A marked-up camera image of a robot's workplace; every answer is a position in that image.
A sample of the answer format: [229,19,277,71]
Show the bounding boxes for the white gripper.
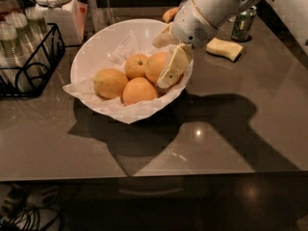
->
[152,0,218,89]

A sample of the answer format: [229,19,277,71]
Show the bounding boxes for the large orange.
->
[144,52,167,85]

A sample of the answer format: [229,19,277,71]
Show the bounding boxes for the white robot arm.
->
[152,0,308,89]

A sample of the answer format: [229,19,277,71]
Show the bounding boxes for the front orange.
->
[122,77,158,105]

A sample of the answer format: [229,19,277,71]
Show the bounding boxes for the left orange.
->
[93,68,129,99]

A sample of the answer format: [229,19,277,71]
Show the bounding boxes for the white bowl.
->
[69,18,195,124]

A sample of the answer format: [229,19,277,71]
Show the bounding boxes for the banana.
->
[162,7,179,23]

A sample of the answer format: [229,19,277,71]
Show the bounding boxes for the back orange with stem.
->
[124,54,148,79]

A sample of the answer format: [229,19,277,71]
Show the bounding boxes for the yellow sponge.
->
[206,38,243,62]

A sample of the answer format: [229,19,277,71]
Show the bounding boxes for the green soda can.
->
[231,6,257,42]

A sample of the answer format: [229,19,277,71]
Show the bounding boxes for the white paper liner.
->
[63,29,193,125]

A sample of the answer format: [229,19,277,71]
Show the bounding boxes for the white ceramic jar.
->
[35,0,88,46]

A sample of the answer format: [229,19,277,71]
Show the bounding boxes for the stacked clear plastic cups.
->
[0,13,49,93]

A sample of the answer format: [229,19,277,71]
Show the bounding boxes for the black wire rack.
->
[0,22,65,98]

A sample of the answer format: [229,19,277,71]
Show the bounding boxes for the black cables on floor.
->
[0,183,65,231]

